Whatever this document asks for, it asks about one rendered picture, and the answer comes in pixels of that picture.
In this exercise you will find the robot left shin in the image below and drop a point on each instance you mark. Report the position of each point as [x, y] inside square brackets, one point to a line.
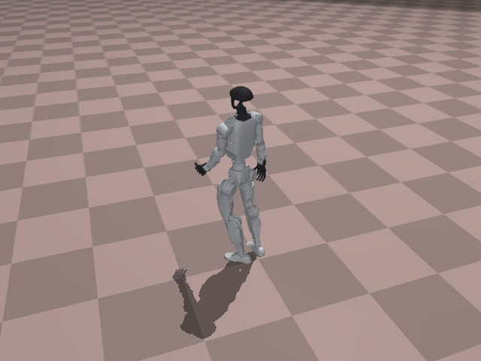
[236, 235]

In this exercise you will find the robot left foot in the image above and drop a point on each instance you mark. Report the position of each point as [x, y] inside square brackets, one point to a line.
[234, 257]

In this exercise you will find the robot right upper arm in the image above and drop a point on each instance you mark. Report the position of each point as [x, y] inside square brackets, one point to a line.
[259, 129]

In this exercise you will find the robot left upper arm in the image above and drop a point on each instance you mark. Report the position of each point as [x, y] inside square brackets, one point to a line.
[223, 131]

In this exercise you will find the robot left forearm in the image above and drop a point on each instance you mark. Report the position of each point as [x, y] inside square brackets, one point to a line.
[213, 160]

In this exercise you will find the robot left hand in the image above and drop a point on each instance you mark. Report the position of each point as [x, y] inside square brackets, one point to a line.
[200, 169]

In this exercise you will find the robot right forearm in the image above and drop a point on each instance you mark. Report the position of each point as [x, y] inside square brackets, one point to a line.
[261, 155]

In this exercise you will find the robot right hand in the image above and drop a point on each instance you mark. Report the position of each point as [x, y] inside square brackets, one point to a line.
[261, 170]

